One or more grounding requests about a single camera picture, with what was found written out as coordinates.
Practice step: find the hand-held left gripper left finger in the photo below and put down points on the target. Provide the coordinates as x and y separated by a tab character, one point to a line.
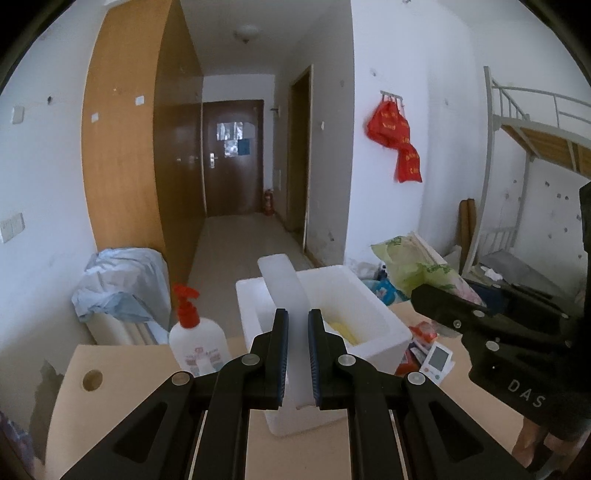
280	364

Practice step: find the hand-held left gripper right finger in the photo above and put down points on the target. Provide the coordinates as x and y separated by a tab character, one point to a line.
316	364

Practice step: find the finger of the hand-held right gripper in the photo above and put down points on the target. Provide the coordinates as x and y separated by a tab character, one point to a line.
438	304
540	304

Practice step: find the white foam box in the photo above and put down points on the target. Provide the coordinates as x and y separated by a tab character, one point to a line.
383	350

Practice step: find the white foam tube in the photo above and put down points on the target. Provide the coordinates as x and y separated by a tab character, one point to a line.
281	281

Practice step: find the person's right forearm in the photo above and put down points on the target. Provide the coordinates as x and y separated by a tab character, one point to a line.
531	443

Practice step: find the green plastic bag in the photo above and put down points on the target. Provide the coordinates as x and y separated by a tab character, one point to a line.
406	263

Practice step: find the blue printed packet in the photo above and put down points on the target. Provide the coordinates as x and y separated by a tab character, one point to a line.
383	290

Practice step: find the white remote control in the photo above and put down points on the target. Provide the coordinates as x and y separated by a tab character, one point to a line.
436	362

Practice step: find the red snack packet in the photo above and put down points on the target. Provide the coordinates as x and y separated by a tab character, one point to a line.
406	364

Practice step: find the brown wooden board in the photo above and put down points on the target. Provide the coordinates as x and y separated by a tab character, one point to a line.
466	230

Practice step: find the white pump lotion bottle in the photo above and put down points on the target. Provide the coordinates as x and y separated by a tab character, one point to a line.
198	341

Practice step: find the red plastic bag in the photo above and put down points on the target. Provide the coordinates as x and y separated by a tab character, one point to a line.
408	164
388	124

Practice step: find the red fire extinguisher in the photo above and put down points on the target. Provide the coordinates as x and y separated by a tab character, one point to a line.
268	203

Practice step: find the metal bunk bed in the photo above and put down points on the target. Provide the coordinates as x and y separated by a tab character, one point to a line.
545	138

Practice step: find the dark brown entrance door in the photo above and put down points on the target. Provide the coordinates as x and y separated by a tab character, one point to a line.
231	184

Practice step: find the wooden side door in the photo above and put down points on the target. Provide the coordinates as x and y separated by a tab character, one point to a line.
298	161

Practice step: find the taped paper notices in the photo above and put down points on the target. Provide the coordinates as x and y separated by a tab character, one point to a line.
233	138

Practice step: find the wooden wardrobe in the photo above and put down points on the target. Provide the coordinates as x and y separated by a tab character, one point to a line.
124	161

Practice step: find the patterned cloth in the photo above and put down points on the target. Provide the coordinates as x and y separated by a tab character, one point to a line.
14	447

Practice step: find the ceiling lamp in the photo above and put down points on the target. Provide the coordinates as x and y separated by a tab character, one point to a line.
247	34

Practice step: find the metal wall hook rack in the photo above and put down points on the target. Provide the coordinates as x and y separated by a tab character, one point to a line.
392	96

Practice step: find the white double wall outlet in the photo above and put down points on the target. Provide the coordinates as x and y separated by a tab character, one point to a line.
11	228

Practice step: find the white wall switch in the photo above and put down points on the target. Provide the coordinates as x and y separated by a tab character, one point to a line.
17	114

